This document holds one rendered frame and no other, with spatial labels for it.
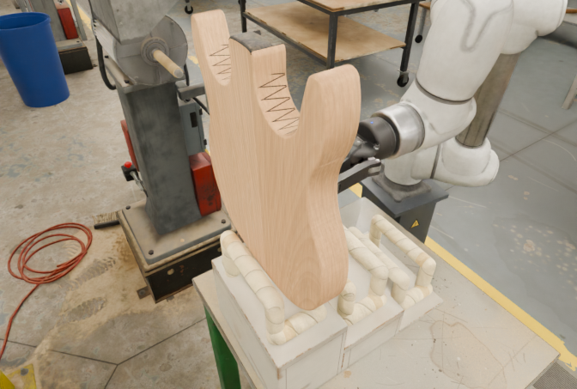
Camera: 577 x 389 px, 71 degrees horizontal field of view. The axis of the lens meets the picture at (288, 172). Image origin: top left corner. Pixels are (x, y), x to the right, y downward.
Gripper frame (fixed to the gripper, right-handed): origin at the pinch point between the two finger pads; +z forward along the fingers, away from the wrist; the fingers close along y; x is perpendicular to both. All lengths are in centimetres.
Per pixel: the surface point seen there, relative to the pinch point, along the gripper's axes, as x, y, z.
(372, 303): -32.2, -9.8, -14.6
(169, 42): -11, 97, -14
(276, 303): -16.7, -8.8, 6.8
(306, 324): -24.5, -10.4, 1.8
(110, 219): -133, 166, 23
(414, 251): -33.1, -4.1, -32.5
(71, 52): -117, 424, -2
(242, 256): -16.4, 2.4, 6.9
